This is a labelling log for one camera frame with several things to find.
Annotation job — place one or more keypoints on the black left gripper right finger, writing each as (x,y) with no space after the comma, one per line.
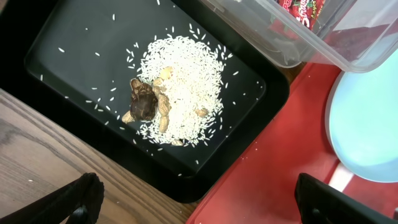
(317,202)

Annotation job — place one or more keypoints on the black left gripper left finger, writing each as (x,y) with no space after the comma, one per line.
(79,201)

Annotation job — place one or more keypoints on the pink plastic fork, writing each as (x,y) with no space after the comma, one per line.
(341,177)

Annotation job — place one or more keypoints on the light blue plate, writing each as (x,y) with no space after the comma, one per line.
(361,123)

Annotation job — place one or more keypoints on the red snack wrapper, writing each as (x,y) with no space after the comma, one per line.
(305,11)

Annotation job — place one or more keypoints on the red plastic tray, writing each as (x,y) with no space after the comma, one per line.
(259,187)

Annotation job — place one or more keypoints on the black tray bin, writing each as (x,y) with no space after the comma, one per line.
(22,22)

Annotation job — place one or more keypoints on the rice and food scraps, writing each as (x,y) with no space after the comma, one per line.
(149,72)

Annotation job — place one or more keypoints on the clear plastic bin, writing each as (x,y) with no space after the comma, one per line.
(355,35)

